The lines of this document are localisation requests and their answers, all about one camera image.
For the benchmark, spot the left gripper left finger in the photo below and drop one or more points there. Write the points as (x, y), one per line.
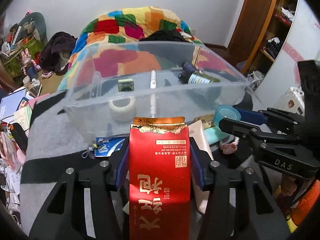
(80, 204)

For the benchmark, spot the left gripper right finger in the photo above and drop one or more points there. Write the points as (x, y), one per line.
(240, 207)

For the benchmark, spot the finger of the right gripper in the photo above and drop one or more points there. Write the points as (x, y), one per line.
(240, 129)
(252, 117)

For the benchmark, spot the teal plastic case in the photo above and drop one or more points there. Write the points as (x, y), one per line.
(214, 135)

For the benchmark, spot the pink cosmetic tube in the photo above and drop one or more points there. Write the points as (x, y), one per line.
(201, 156)

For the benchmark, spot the red paper tea bag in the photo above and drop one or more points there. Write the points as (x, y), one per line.
(160, 178)

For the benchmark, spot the dark green glass bottle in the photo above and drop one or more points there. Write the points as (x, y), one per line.
(192, 75)

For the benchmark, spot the blue card keychain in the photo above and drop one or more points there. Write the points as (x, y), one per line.
(103, 147)

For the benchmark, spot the white foam tape roll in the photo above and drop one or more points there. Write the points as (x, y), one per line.
(123, 110)

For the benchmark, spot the gold brown small box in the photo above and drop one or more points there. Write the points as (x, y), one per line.
(207, 120)

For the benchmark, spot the right hand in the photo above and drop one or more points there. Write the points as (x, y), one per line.
(288, 185)

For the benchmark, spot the grey black blanket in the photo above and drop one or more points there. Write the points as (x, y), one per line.
(54, 145)

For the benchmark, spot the wooden door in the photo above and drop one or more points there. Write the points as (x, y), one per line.
(249, 31)

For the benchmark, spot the black clothing pile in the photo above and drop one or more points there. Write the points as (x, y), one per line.
(165, 35)

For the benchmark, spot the wooden shelf unit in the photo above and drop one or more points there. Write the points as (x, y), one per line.
(276, 34)

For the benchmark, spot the blue white book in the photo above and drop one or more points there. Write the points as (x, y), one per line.
(11, 102)

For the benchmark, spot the colourful patchwork quilt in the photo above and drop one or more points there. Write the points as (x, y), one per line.
(121, 26)

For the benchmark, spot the clear plastic storage box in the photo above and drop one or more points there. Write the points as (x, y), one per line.
(154, 66)

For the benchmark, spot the pink rabbit toy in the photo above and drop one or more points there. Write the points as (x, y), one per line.
(30, 68)

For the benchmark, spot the dark purple clothing pile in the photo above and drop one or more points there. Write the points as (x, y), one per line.
(55, 55)

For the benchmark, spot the green cluttered storage basket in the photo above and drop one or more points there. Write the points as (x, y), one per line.
(22, 40)

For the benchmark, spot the grey green neck pillow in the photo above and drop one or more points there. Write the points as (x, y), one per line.
(40, 24)

